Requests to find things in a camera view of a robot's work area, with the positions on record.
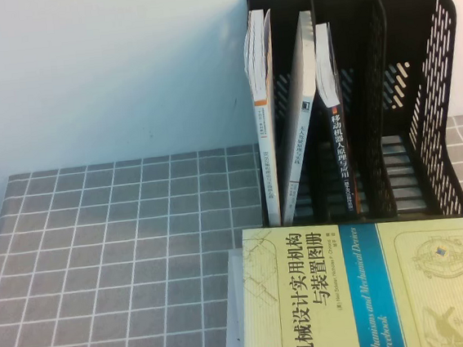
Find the grey white thin book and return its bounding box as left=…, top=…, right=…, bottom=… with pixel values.
left=261, top=9, right=334, bottom=226

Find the black mobile robot book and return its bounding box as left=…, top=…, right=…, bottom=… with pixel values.
left=309, top=20, right=362, bottom=216

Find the yellow book blue spine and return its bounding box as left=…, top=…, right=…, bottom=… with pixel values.
left=229, top=207, right=463, bottom=347

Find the black plastic book stand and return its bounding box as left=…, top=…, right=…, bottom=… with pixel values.
left=240, top=0, right=463, bottom=239

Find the white car suspension book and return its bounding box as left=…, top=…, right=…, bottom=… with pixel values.
left=220, top=246, right=254, bottom=347

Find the grey checked tablecloth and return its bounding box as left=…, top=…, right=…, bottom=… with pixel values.
left=0, top=113, right=463, bottom=347

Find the white book orange spine mark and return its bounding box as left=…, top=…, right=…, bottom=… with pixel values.
left=239, top=7, right=292, bottom=228

